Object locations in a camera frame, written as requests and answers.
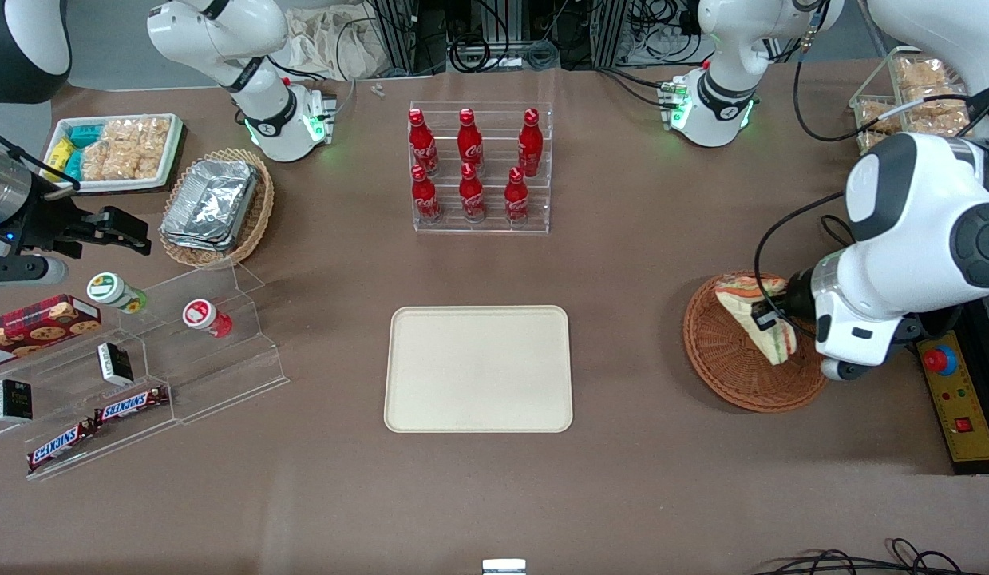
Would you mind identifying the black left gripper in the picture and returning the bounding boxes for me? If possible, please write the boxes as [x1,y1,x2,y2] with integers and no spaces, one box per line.
[749,269,819,335]

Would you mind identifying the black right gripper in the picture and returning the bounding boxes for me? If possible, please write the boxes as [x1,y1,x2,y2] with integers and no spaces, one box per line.
[10,186,152,259]

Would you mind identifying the triangular sandwich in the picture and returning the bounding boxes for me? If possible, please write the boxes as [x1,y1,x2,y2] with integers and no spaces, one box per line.
[714,273,799,367]

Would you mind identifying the white rectangular snack tray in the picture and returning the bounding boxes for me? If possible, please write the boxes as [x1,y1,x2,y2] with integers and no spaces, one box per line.
[42,113,184,195]

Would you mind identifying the round brown wicker basket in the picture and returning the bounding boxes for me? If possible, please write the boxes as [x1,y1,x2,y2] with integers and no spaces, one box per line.
[683,274,831,414]

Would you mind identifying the oval light wicker basket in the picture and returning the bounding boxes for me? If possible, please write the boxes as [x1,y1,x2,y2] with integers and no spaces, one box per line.
[158,148,276,269]

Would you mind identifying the beige plastic tray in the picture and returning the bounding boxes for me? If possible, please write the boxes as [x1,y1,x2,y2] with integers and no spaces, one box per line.
[384,305,574,434]

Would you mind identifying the green sunflower lidded cup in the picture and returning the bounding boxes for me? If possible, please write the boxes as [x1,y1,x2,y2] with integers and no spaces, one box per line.
[86,272,148,315]

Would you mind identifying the clear rice cracker bag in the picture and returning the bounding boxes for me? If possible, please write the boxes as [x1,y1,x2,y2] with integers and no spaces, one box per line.
[100,117,172,161]
[79,142,164,182]

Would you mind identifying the yellow snack packet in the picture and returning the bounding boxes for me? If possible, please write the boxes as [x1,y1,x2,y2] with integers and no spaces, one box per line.
[45,137,77,173]

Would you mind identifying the red tartan cookie box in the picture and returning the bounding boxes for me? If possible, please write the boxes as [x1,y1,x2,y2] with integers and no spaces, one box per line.
[0,294,103,371]

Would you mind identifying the stacked aluminium foil trays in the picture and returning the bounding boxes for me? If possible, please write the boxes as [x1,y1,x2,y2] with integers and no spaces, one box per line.
[159,158,260,253]

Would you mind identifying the small black chocolate box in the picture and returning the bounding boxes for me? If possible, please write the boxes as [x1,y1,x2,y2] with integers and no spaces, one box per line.
[97,342,135,387]
[0,379,34,423]

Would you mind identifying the red lidded cup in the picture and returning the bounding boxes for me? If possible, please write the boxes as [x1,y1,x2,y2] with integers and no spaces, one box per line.
[182,298,234,339]

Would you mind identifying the Snickers chocolate bar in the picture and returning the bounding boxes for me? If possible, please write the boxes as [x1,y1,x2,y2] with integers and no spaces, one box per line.
[26,421,101,474]
[93,386,170,425]

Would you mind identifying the clear acrylic stepped display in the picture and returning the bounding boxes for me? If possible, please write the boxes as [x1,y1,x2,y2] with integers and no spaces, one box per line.
[0,260,291,482]

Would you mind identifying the yellow black control box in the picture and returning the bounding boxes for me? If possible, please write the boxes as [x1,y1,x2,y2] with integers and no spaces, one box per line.
[916,331,989,477]

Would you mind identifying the red cola bottle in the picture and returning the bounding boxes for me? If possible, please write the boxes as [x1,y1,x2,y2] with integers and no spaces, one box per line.
[504,166,532,227]
[409,108,440,177]
[457,108,485,177]
[517,108,545,179]
[459,162,488,224]
[411,164,444,224]

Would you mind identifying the clear acrylic bottle rack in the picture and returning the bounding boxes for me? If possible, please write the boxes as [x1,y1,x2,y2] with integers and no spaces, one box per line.
[409,100,556,235]

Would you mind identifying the crumpled beige cloth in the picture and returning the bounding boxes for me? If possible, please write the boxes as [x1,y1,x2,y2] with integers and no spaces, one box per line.
[285,6,385,82]

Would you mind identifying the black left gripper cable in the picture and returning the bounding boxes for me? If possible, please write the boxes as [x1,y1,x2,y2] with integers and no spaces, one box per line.
[752,190,850,322]

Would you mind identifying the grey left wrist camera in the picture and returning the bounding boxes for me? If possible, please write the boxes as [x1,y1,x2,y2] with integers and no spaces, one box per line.
[819,357,872,383]

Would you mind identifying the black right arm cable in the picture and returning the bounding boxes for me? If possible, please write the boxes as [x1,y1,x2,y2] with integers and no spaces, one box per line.
[0,124,81,192]

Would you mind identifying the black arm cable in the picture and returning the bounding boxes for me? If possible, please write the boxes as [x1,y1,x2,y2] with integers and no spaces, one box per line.
[792,0,989,145]
[0,124,81,192]

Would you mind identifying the white wire basket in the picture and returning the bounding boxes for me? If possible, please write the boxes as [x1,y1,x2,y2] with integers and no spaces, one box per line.
[849,46,975,154]

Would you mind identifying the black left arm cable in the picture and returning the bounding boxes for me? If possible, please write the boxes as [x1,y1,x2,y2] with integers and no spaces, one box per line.
[792,0,989,145]

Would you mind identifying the loose black floor cables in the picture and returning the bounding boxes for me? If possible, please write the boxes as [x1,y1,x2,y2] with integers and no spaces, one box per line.
[752,538,967,575]

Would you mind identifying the black base cable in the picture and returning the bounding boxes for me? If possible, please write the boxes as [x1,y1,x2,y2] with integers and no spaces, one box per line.
[267,54,356,109]
[596,67,680,109]

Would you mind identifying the black metal frame rack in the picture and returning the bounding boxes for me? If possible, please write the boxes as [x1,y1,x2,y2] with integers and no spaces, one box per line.
[365,0,704,74]

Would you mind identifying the coiled black cable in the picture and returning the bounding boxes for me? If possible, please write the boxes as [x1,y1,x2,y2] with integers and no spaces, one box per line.
[449,36,560,74]

